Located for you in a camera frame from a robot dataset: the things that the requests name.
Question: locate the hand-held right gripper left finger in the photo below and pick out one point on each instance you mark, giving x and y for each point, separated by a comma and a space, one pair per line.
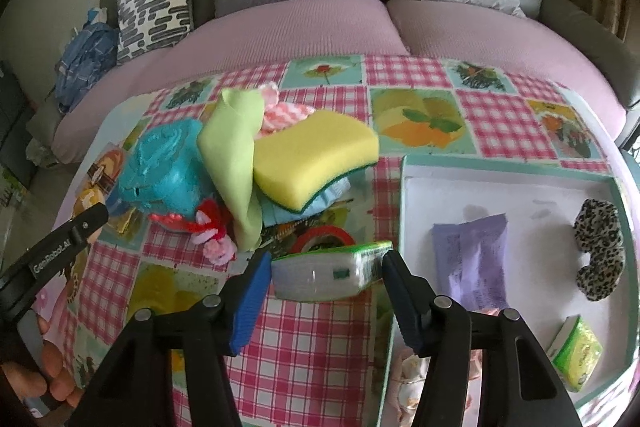
250, 297

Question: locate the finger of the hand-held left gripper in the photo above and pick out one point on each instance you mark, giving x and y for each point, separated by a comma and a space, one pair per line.
55, 254

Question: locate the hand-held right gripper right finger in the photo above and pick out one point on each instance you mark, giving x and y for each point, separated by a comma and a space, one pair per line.
400, 302

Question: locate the green tissue pack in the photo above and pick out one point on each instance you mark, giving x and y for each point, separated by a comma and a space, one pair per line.
325, 272
575, 352

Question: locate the purple wipes pack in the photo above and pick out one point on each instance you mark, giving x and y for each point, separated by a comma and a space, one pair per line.
470, 262

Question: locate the light green cloth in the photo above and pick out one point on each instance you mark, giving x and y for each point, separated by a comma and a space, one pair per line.
232, 157

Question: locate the yellow sponge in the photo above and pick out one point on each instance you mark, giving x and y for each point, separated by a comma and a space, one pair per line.
310, 157

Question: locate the white tray with teal rim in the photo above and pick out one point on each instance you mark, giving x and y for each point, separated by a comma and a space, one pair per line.
525, 192

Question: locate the leopard print scrunchie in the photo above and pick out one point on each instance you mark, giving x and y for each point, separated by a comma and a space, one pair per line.
600, 247

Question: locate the person's left hand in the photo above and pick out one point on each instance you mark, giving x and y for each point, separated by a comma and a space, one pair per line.
60, 382

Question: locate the red and white plush toy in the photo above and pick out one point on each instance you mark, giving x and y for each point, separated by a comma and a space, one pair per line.
212, 232

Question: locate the printed checked tablecloth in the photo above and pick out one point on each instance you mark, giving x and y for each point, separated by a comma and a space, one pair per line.
310, 357

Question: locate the light blue cloth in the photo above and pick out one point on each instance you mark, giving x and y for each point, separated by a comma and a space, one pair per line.
280, 209

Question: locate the red tape roll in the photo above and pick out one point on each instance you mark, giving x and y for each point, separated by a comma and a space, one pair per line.
325, 234

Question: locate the teal plastic toy box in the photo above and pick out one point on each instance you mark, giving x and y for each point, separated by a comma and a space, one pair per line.
165, 172

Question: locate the dark cabinet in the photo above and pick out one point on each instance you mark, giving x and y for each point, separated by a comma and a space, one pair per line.
12, 112

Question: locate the pink checked cloth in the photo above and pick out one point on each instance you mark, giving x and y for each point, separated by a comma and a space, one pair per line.
282, 112

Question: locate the blue clothing pile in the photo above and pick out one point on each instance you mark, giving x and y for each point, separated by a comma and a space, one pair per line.
85, 62

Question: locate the black and white patterned cushion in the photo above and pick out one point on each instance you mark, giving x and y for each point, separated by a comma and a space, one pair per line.
152, 14

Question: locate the pink sofa cover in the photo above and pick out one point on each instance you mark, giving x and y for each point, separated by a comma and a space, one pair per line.
325, 29

